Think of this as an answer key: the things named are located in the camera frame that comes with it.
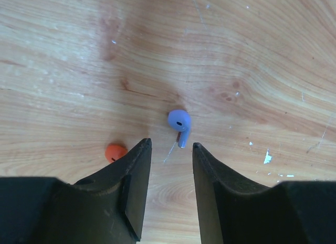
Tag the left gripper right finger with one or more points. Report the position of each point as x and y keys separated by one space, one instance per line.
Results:
x=234 y=209

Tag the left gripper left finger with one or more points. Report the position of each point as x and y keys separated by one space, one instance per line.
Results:
x=105 y=207

